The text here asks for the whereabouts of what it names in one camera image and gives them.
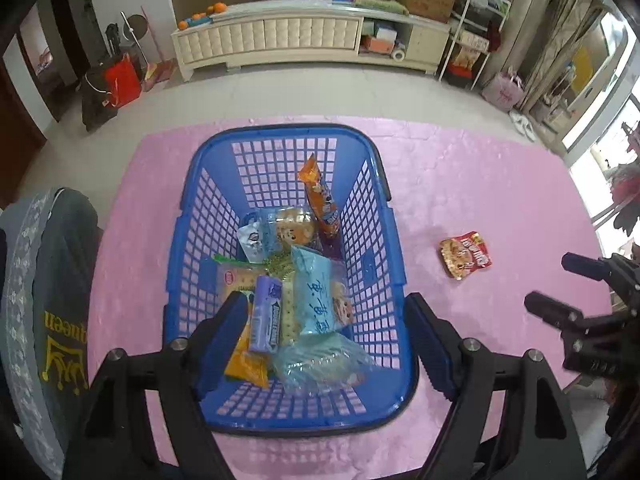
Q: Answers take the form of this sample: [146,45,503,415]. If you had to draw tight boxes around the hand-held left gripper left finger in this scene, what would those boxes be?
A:
[60,291,249,480]

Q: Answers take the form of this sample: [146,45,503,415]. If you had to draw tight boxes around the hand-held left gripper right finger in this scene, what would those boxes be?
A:
[405,292,588,480]

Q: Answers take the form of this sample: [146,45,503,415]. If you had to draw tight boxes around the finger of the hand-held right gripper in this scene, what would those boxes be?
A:
[525,291,586,331]
[562,252,640,291]

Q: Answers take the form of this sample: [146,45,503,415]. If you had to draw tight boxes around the orange snack packet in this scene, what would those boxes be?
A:
[223,330,271,388]

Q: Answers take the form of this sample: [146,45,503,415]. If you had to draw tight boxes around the purple label cracker packet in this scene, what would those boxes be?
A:
[249,272,301,356]

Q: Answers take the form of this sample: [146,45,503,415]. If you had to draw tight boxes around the red snack packet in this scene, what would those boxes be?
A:
[439,231,493,281]

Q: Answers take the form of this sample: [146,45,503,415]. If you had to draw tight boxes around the blue plastic basket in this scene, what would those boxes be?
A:
[161,122,420,436]

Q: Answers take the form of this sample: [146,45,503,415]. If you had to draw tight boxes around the clear cartoon bread packet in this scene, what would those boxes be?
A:
[236,205,318,263]

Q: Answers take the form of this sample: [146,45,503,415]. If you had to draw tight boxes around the long orange sausage packet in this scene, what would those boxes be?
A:
[297,154,343,241]

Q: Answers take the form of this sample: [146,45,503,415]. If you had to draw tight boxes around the white slippers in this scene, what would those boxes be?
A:
[509,112,538,142]

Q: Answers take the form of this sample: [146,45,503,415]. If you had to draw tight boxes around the pink shopping bag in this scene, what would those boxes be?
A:
[481,71,526,113]

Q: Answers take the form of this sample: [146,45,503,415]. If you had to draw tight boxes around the beige patterned curtain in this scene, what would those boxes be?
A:
[520,0,603,111]

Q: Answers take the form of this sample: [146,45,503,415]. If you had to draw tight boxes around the orange snack bag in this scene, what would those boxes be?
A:
[450,45,483,68]

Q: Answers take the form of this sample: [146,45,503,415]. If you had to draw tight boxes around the white snack box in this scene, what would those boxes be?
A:
[457,30,488,51]

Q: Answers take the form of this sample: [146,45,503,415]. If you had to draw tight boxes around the silver standing air conditioner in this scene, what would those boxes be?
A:
[480,0,566,86]

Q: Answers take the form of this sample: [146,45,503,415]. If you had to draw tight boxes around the white metal rack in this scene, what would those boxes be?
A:
[437,0,511,91]

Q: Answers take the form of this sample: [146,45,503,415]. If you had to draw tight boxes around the black bag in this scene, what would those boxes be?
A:
[80,62,121,133]

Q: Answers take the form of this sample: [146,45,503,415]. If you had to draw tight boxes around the red paper bag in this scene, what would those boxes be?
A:
[102,52,143,108]

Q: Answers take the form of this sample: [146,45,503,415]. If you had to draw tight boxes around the broom with pink dustpan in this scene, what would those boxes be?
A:
[140,5,176,86]

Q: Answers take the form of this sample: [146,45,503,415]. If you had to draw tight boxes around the brown wooden door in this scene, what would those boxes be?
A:
[0,60,48,206]

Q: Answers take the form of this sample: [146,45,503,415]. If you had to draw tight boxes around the brown cardboard box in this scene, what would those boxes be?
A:
[397,0,456,23]

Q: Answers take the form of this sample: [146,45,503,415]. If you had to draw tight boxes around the white padded media cabinet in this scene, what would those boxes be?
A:
[171,0,453,83]

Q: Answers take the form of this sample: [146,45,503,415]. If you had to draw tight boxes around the green folded cloth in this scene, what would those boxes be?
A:
[354,0,408,15]

